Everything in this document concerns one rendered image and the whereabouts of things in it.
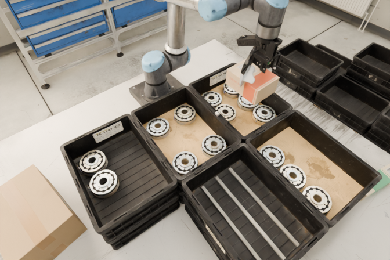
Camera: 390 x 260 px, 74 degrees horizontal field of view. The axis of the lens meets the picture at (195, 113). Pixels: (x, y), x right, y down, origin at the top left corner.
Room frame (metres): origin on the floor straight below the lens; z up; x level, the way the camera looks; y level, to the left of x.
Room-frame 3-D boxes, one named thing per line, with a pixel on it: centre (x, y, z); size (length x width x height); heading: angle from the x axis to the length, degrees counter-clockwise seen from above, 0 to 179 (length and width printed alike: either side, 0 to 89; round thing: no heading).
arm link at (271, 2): (0.74, -0.23, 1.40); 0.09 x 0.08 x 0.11; 39
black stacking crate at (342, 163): (0.50, -0.43, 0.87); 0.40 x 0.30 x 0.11; 35
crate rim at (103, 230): (0.49, 0.29, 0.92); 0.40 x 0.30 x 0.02; 35
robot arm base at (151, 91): (1.05, 0.21, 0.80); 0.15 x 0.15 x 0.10
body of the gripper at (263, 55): (0.74, -0.24, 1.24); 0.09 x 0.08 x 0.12; 38
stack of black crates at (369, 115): (1.25, -1.10, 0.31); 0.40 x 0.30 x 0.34; 38
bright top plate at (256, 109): (0.78, -0.32, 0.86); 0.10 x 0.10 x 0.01
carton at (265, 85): (0.76, -0.22, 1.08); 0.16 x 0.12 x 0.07; 38
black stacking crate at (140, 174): (0.49, 0.29, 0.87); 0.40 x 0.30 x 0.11; 35
